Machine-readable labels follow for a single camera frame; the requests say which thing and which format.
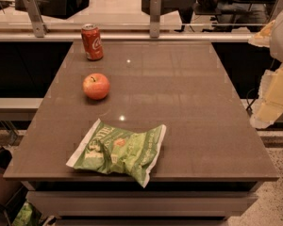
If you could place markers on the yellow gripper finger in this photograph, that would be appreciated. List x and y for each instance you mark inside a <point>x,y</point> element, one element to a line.
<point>263,38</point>
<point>269,105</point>

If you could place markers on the red coke can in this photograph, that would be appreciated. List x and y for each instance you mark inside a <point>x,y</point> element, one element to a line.
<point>91,38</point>

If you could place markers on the red apple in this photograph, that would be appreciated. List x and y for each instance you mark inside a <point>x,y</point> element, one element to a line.
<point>96,86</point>

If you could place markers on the green chip bag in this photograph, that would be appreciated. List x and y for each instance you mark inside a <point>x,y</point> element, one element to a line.
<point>106,149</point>

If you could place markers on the grey table drawer base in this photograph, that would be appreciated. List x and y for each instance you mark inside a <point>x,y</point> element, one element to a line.
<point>200,205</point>

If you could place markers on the green bag under table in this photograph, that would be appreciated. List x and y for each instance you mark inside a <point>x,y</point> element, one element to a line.
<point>27,216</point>

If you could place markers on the right metal rail bracket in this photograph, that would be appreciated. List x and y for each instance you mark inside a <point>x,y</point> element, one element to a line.
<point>278,7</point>

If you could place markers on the metal rail bracket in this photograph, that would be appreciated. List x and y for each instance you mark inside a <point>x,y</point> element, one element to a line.
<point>155,8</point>
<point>278,7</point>
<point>38,25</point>

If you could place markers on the middle metal rail bracket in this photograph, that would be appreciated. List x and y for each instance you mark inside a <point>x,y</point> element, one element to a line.
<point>155,8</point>

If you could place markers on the left metal rail bracket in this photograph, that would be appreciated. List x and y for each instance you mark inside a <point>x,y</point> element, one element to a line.
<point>38,25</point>

